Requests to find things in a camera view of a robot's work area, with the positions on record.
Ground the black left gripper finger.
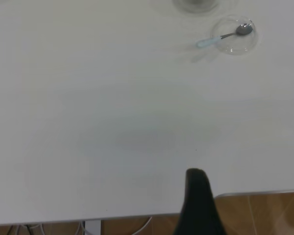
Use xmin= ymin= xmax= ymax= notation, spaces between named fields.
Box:
xmin=173 ymin=168 xmax=230 ymax=235

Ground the metal spoon light blue handle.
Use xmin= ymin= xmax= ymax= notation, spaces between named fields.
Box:
xmin=196 ymin=23 xmax=254 ymax=48

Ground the clear glass lid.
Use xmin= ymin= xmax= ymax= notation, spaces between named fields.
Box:
xmin=212 ymin=15 xmax=259 ymax=56

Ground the white table leg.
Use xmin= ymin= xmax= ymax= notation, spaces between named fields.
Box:
xmin=85 ymin=220 xmax=103 ymax=235

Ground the clear double-walled glass jar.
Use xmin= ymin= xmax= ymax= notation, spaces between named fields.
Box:
xmin=172 ymin=0 xmax=221 ymax=13

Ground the white curved cable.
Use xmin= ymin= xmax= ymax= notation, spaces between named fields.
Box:
xmin=126 ymin=216 xmax=153 ymax=235

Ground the white thin cable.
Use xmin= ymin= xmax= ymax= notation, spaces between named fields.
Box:
xmin=75 ymin=221 xmax=87 ymax=235

